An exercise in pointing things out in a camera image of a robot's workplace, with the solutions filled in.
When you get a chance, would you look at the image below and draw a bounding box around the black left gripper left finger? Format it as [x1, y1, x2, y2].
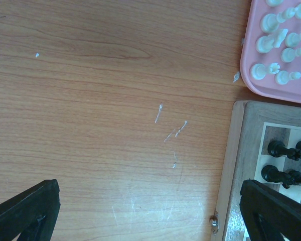
[0, 179, 61, 240]

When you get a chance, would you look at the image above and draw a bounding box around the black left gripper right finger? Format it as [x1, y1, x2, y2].
[239, 179, 301, 240]

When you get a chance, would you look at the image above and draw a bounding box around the black chess knight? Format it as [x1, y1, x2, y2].
[261, 165, 294, 189]

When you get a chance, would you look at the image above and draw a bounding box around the black chess rook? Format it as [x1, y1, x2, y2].
[267, 140, 301, 161]

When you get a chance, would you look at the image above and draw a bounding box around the white chess rook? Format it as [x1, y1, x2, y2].
[250, 63, 280, 80]

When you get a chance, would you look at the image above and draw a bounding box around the white chess knight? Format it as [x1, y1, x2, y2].
[255, 29, 288, 54]

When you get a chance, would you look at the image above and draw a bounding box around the white chess bishop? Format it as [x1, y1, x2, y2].
[260, 8, 296, 34]

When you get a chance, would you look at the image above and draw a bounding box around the white chess queen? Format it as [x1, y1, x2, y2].
[265, 0, 283, 7]

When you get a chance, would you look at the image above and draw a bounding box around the wooden chessboard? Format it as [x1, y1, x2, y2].
[211, 100, 301, 240]

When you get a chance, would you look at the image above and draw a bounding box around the pink plastic tray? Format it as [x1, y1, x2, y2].
[240, 1, 301, 103]

